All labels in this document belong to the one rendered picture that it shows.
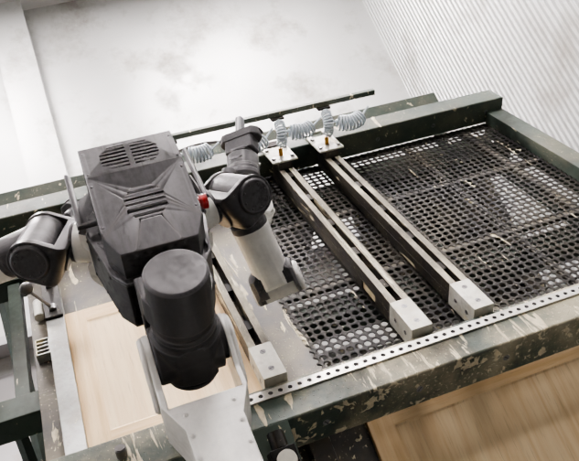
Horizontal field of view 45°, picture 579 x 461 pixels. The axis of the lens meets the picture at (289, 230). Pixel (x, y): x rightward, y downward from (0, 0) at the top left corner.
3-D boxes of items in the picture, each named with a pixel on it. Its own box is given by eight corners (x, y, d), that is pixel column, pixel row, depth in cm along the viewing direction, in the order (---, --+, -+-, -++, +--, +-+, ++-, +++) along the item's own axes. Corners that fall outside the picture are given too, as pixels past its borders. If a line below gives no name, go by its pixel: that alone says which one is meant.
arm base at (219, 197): (281, 212, 161) (264, 167, 157) (237, 239, 155) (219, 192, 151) (245, 207, 173) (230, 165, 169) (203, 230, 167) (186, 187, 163)
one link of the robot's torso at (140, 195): (248, 210, 131) (196, 111, 155) (64, 259, 122) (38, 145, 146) (254, 313, 152) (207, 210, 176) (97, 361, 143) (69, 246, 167)
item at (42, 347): (38, 364, 193) (36, 356, 192) (37, 348, 199) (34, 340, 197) (53, 359, 194) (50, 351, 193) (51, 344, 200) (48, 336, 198)
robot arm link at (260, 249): (310, 300, 172) (275, 223, 163) (262, 320, 172) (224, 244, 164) (305, 279, 182) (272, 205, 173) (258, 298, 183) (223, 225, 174)
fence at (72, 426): (69, 468, 162) (65, 457, 160) (38, 257, 238) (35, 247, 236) (91, 461, 164) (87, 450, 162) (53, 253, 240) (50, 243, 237)
